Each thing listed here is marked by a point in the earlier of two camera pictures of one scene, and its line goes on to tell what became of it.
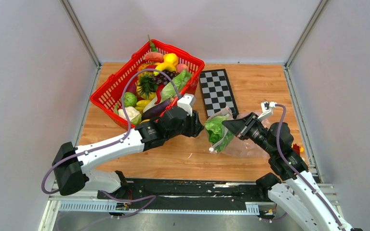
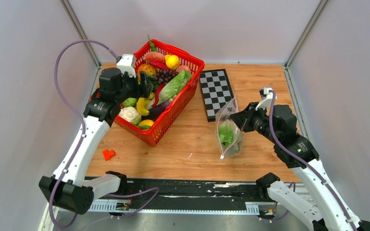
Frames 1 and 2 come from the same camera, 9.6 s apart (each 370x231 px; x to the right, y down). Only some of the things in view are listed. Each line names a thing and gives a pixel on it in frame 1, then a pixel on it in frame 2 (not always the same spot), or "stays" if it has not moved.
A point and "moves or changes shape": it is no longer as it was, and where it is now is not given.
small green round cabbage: (130, 99) stays
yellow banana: (163, 66) to (140, 105)
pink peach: (181, 67) stays
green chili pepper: (153, 48) stays
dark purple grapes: (161, 78) stays
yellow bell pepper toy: (171, 57) stays
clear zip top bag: (220, 139) moves or changes shape
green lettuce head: (219, 136) moves or changes shape
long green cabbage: (169, 92) stays
